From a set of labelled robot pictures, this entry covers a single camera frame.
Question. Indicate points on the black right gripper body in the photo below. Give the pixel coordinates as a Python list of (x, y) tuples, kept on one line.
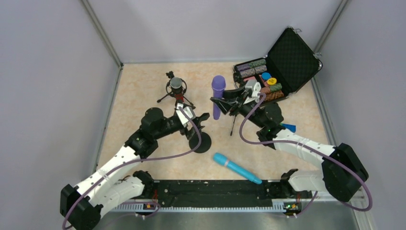
[(232, 101)]

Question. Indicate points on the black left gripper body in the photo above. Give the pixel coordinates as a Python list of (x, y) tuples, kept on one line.
[(193, 125)]

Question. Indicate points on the black round base stand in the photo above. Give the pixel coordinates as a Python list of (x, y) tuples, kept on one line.
[(202, 144)]

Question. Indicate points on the purple toy microphone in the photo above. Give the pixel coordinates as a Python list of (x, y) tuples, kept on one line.
[(218, 86)]

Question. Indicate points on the red glitter microphone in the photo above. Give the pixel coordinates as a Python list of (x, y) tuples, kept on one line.
[(177, 90)]

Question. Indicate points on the shock mount tripod stand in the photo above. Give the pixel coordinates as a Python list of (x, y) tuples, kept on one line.
[(171, 75)]

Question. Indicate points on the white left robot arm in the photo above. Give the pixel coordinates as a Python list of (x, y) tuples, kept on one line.
[(83, 205)]

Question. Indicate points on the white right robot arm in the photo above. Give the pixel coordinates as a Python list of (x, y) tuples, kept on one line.
[(340, 172)]

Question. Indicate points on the black tripod mic stand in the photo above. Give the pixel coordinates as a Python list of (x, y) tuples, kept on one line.
[(238, 83)]

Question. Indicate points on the red white chip stack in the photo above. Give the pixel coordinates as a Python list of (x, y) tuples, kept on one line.
[(265, 90)]

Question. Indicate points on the orange black chip stack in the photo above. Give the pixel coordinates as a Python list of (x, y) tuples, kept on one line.
[(273, 96)]

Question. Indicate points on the cyan toy microphone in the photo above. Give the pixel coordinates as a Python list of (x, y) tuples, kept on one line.
[(226, 162)]

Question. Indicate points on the purple chip stack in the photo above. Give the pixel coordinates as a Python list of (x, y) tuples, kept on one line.
[(243, 67)]

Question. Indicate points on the blue round dealer chip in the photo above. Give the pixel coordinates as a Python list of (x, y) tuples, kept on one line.
[(265, 76)]

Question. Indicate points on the yellow round dealer chip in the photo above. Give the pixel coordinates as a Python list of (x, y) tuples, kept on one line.
[(271, 81)]

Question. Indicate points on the green chip stack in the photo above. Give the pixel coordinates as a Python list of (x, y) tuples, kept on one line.
[(276, 87)]

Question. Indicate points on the blue toy brick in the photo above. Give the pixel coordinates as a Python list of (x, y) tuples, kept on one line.
[(290, 127)]

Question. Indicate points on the black poker chip case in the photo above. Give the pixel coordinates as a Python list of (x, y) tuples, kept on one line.
[(291, 61)]

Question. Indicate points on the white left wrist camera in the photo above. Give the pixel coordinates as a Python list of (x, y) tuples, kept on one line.
[(184, 113)]

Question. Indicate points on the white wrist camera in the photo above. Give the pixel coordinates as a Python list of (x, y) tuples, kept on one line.
[(253, 88), (184, 113)]

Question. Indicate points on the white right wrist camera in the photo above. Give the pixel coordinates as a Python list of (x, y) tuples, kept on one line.
[(253, 88)]

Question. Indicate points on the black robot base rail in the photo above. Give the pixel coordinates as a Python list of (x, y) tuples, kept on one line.
[(219, 193)]

